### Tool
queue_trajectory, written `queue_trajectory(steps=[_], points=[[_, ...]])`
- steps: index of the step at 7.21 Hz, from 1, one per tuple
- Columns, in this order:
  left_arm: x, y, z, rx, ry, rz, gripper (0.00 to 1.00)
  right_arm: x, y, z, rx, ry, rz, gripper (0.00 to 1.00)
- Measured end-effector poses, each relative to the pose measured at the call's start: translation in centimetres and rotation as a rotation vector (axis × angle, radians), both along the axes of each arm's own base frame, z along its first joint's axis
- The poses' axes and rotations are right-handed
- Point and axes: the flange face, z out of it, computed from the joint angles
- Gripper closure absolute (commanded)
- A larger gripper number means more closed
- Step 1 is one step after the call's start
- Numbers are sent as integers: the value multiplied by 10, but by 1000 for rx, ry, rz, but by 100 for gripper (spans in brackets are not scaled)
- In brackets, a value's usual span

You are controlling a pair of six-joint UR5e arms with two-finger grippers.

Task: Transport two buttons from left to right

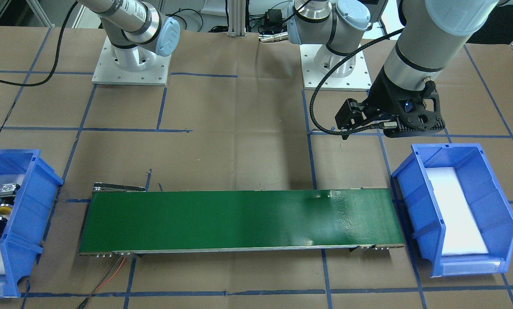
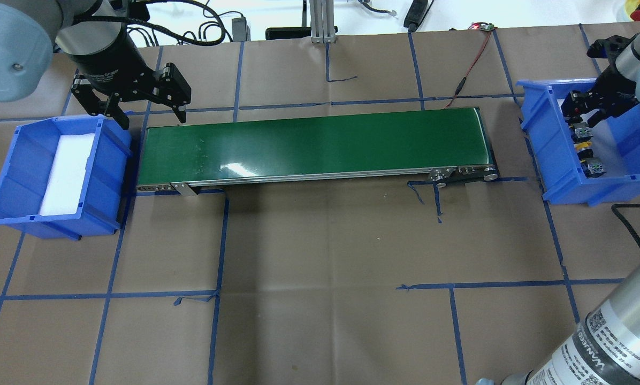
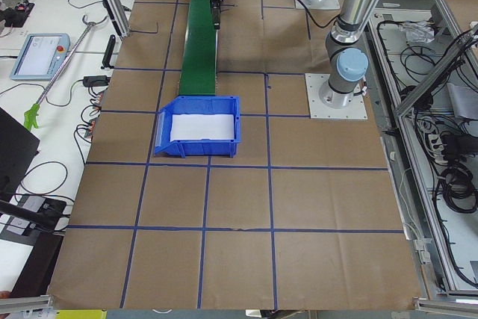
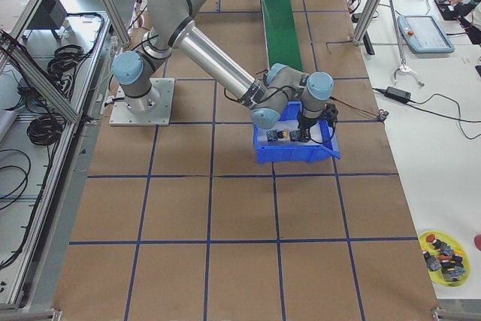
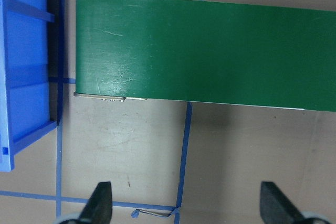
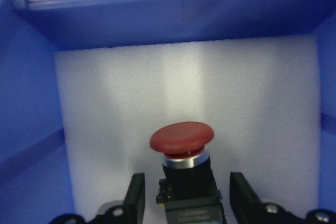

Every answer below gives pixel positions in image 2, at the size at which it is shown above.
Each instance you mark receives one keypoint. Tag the black power adapter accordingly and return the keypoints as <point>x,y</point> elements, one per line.
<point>240,30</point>

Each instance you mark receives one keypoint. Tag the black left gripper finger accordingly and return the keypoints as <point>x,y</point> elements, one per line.
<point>169,88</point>
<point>84,93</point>

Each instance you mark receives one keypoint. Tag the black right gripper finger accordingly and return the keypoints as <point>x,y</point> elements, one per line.
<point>577,103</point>
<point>599,113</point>

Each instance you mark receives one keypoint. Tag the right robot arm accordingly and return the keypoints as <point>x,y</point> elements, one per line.
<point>605,346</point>

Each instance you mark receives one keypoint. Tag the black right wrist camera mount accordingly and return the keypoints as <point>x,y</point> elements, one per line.
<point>610,48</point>

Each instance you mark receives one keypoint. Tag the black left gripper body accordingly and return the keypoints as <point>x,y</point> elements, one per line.
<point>107,60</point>

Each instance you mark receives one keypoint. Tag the red push button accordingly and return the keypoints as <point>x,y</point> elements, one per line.
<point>579,129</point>

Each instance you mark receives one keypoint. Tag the white foam pad bin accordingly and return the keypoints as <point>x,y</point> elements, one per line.
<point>602,141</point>
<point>67,174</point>

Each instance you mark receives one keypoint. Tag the blue storage bin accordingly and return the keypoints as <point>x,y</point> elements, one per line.
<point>25,174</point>
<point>563,181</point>

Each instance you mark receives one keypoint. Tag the yellow push button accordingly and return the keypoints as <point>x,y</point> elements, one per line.
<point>591,166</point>

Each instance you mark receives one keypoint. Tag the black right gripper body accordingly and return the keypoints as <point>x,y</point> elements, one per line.
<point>614,85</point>

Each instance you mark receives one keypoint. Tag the aluminium frame post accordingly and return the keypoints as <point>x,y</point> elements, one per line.
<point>322,21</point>

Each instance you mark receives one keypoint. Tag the green conveyor belt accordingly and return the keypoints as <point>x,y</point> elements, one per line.
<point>449,145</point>

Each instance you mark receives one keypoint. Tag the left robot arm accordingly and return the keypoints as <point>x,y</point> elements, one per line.
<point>31,30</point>

